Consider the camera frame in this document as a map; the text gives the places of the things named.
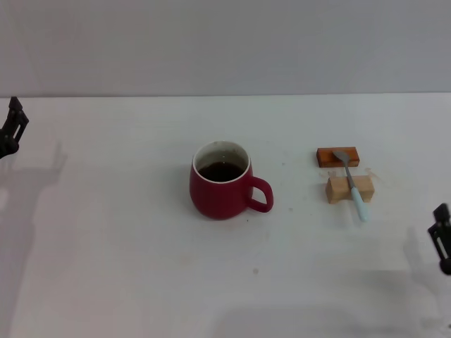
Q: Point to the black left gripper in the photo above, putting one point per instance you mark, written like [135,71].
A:
[5,146]

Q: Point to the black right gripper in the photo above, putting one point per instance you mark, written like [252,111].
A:
[446,267]

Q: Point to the red ceramic coffee mug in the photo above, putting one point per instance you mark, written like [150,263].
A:
[218,197]

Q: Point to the light wooden spoon rest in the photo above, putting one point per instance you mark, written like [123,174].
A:
[336,188]

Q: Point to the dark brown wooden block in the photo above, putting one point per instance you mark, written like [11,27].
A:
[327,158]

